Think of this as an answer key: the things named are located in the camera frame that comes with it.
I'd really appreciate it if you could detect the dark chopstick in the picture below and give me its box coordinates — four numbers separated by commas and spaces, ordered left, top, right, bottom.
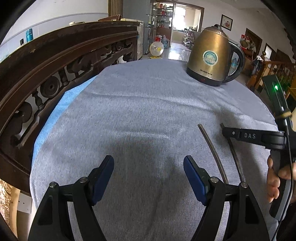
198, 124, 229, 184
223, 134, 245, 182

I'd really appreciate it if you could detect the wooden stair railing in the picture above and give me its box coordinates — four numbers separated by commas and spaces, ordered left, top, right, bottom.
246, 53, 295, 91

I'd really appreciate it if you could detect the grey refrigerator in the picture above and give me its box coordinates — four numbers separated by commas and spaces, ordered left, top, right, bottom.
122, 0, 152, 55

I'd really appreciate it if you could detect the grey table cloth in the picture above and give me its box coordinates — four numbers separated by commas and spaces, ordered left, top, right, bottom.
30, 59, 277, 240

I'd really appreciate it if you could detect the teal thermos bottle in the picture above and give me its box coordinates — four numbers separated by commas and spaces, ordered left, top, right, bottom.
26, 28, 34, 43

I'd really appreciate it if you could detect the small white fan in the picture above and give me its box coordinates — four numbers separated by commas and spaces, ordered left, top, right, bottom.
149, 41, 164, 57

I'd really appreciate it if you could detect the person's right hand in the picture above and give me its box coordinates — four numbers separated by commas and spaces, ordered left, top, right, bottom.
266, 155, 291, 203

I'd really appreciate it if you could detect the brass electric kettle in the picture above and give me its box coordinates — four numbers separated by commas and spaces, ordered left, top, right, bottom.
186, 24, 245, 86

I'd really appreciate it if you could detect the dark carved wooden sideboard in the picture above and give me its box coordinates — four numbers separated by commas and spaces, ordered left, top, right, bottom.
1, 21, 138, 192

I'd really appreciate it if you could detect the framed wall picture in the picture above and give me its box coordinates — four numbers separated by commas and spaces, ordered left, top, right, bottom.
220, 15, 233, 31

